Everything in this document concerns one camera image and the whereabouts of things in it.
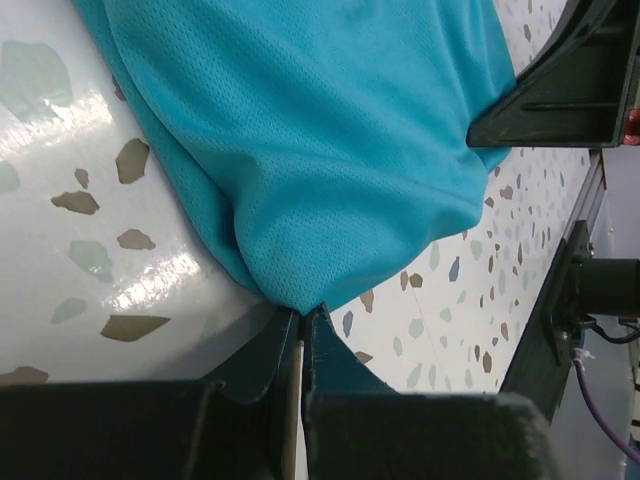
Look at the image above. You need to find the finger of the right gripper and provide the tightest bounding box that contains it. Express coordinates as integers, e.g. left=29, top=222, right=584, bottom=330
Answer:
left=467, top=0, right=639, bottom=148

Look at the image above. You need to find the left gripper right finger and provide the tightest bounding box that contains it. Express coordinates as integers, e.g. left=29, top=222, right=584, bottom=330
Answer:
left=302, top=306, right=555, bottom=479

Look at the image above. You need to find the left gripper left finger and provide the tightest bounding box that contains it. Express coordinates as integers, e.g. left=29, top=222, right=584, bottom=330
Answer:
left=1, top=308, right=300, bottom=479

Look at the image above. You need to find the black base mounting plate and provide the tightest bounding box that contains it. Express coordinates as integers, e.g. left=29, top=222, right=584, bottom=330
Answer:
left=500, top=220, right=589, bottom=420

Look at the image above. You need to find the aluminium frame rail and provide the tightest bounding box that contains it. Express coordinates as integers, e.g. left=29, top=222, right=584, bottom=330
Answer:
left=563, top=150, right=606, bottom=240

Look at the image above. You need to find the teal t shirt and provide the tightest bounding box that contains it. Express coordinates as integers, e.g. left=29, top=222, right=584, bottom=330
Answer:
left=75, top=1, right=515, bottom=314

